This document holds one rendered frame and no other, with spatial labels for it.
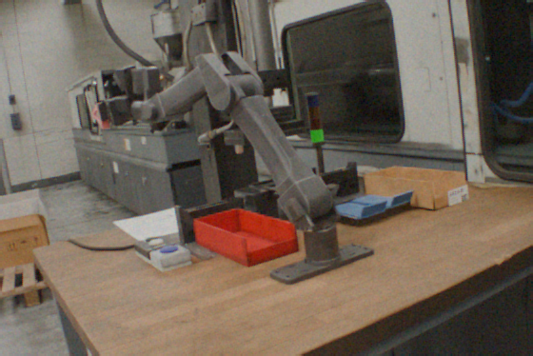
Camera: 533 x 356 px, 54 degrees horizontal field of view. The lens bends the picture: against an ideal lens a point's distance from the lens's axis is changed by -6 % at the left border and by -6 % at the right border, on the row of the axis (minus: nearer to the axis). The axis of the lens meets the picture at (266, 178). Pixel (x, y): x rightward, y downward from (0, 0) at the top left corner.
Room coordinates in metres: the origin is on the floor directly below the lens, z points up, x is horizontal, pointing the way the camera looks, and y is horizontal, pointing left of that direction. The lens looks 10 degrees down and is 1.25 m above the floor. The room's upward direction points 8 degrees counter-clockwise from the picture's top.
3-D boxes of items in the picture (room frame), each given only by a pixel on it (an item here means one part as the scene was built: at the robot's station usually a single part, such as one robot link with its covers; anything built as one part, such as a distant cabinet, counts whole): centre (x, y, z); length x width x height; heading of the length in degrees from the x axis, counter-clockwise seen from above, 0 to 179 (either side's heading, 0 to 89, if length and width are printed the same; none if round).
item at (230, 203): (1.32, 0.13, 0.95); 0.15 x 0.03 x 0.10; 120
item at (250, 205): (1.41, -0.02, 0.94); 0.20 x 0.10 x 0.07; 120
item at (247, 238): (1.17, 0.07, 0.93); 0.25 x 0.12 x 0.06; 30
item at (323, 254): (0.98, -0.08, 0.94); 0.20 x 0.07 x 0.08; 120
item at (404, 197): (1.32, -0.27, 0.93); 0.15 x 0.07 x 0.03; 33
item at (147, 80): (1.31, 0.24, 1.26); 0.12 x 0.09 x 0.12; 44
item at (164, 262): (1.11, 0.22, 0.90); 0.07 x 0.07 x 0.06; 30
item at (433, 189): (1.38, -0.37, 0.93); 0.25 x 0.13 x 0.08; 30
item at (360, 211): (1.27, -0.20, 0.93); 0.15 x 0.07 x 0.03; 26
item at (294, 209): (0.99, -0.07, 1.00); 0.09 x 0.06 x 0.06; 134
